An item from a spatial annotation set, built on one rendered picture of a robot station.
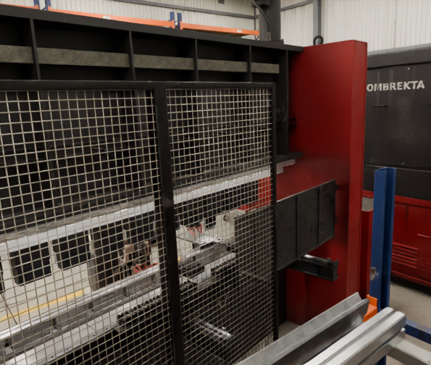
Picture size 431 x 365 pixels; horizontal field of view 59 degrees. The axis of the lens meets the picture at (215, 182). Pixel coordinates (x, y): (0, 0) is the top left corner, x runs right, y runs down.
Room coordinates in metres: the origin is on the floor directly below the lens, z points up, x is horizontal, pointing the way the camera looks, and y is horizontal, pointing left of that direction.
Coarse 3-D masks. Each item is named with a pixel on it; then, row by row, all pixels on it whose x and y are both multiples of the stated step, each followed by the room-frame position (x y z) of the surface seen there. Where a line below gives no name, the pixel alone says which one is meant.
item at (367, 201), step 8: (368, 200) 3.38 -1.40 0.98; (368, 208) 3.12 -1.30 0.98; (368, 216) 2.98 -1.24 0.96; (368, 224) 2.98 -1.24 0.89; (368, 232) 2.98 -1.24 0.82; (368, 240) 2.98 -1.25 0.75; (368, 248) 2.98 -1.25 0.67; (360, 256) 3.02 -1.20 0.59; (368, 256) 2.99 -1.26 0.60; (360, 264) 3.01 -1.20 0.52; (368, 264) 2.99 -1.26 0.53; (360, 272) 3.01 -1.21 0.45; (368, 272) 3.00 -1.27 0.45; (360, 280) 3.01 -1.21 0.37; (368, 280) 3.00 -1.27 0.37; (360, 288) 3.01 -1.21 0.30; (368, 288) 3.01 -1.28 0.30; (360, 296) 3.01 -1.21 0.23
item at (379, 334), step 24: (336, 312) 0.73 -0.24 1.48; (360, 312) 0.75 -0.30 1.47; (384, 312) 0.75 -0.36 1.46; (288, 336) 0.64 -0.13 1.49; (312, 336) 0.64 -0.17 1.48; (336, 336) 0.71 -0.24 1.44; (360, 336) 0.68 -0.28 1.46; (384, 336) 0.68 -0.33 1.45; (264, 360) 0.59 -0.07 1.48; (288, 360) 0.60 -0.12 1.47; (312, 360) 0.61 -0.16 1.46; (336, 360) 0.60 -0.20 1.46; (360, 360) 0.63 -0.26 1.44
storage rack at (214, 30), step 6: (180, 18) 9.01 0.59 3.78; (180, 24) 9.00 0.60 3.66; (186, 24) 9.12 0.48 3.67; (192, 24) 9.22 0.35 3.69; (192, 30) 9.80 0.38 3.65; (198, 30) 10.00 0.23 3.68; (204, 30) 10.04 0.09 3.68; (210, 30) 9.57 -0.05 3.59; (216, 30) 9.64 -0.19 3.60; (222, 30) 9.77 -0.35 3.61; (228, 30) 9.88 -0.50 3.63; (234, 30) 9.99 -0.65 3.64; (240, 30) 10.13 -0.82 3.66; (246, 30) 10.25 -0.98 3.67; (252, 30) 10.38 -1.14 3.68; (258, 30) 10.75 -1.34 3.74; (234, 36) 11.11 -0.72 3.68; (240, 36) 11.16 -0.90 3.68; (258, 36) 10.77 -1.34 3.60
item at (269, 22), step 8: (256, 0) 2.73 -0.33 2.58; (264, 0) 2.73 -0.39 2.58; (272, 0) 2.77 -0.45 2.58; (264, 8) 2.78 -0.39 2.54; (272, 8) 2.77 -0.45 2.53; (280, 8) 2.83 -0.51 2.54; (264, 16) 2.59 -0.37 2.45; (272, 16) 2.77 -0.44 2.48; (280, 16) 2.82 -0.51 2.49; (264, 24) 2.78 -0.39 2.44; (272, 24) 2.77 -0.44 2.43; (280, 24) 2.82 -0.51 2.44; (264, 32) 2.78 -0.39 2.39; (272, 32) 2.77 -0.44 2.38; (280, 32) 2.82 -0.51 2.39; (264, 40) 2.78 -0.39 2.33; (272, 40) 2.75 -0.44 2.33; (280, 40) 2.77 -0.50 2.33
